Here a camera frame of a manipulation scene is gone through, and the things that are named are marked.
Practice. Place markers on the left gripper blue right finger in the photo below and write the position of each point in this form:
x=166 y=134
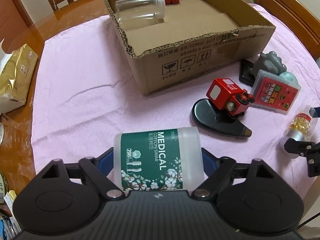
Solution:
x=210 y=163

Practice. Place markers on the wooden door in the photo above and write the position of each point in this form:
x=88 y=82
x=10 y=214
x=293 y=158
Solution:
x=14 y=18

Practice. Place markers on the red card box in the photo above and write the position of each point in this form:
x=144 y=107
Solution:
x=274 y=93

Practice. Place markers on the green medical cotton swab box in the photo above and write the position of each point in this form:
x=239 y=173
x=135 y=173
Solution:
x=162 y=160

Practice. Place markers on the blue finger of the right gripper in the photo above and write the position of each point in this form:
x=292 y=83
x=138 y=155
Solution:
x=314 y=112
x=296 y=146

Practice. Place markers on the jar of yellow capsules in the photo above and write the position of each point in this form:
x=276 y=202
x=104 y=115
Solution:
x=301 y=128

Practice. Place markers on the small black phone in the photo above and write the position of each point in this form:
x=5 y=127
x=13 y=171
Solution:
x=245 y=75

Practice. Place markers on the red toy fire truck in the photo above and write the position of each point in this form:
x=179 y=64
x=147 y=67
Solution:
x=225 y=94

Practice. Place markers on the light blue egg toy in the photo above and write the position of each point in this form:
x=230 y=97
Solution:
x=288 y=76

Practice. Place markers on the wooden chair right side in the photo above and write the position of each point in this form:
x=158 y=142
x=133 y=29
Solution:
x=301 y=21

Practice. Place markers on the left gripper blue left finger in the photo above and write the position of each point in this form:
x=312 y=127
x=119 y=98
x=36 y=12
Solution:
x=105 y=162

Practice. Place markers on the grey toy figure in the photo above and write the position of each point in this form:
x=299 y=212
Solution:
x=269 y=62

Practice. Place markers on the brown cardboard box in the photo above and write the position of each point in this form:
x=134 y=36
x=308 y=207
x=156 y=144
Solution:
x=194 y=37

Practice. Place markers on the gold tissue pack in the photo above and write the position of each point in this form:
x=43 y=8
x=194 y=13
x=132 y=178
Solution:
x=17 y=70

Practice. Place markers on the black oval device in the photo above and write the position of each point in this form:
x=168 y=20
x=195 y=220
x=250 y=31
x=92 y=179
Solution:
x=206 y=116

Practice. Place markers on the pink table cloth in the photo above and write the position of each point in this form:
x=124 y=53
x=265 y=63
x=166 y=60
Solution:
x=85 y=95

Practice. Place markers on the clear plastic jar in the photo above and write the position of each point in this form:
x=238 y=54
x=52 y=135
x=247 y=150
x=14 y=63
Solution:
x=136 y=14

